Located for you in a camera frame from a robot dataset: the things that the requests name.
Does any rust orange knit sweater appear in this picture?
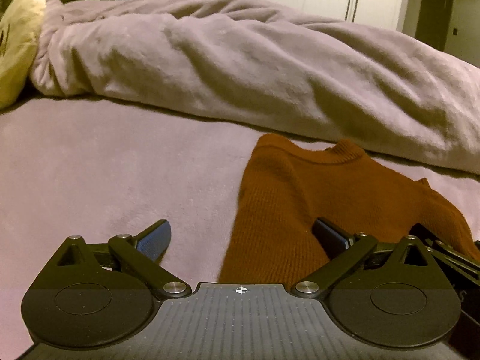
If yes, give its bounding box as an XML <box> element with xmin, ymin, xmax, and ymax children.
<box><xmin>219</xmin><ymin>134</ymin><xmax>479</xmax><ymax>286</ymax></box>

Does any pink bed sheet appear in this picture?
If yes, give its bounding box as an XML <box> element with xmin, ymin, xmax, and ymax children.
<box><xmin>0</xmin><ymin>95</ymin><xmax>480</xmax><ymax>360</ymax></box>

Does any grey fleece blanket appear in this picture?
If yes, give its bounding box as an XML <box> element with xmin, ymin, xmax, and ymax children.
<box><xmin>30</xmin><ymin>0</ymin><xmax>479</xmax><ymax>174</ymax></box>

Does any cream plush cat toy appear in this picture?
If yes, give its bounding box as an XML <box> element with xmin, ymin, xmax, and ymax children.
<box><xmin>1</xmin><ymin>0</ymin><xmax>47</xmax><ymax>110</ymax></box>

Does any dark door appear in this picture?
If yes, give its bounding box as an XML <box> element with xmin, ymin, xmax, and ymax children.
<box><xmin>414</xmin><ymin>0</ymin><xmax>454</xmax><ymax>51</ymax></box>

